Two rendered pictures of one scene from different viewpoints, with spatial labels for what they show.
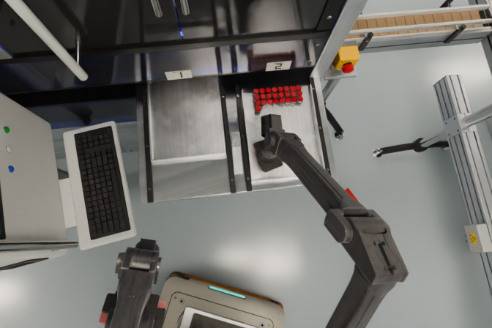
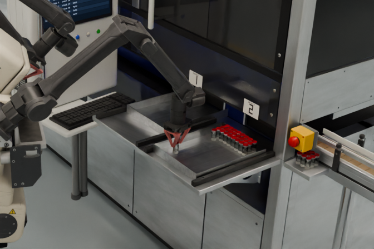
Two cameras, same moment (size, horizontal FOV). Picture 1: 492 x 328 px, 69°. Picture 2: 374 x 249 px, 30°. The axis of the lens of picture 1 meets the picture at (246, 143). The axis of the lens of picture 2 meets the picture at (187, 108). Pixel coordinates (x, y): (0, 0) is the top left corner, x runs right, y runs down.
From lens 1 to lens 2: 229 cm
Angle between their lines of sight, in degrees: 59
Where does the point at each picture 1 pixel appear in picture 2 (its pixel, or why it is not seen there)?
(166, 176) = (122, 119)
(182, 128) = (165, 115)
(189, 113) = not seen: hidden behind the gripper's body
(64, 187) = (77, 102)
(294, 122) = (226, 157)
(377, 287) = (112, 25)
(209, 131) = not seen: hidden behind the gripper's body
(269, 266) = not seen: outside the picture
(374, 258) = (126, 19)
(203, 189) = (126, 134)
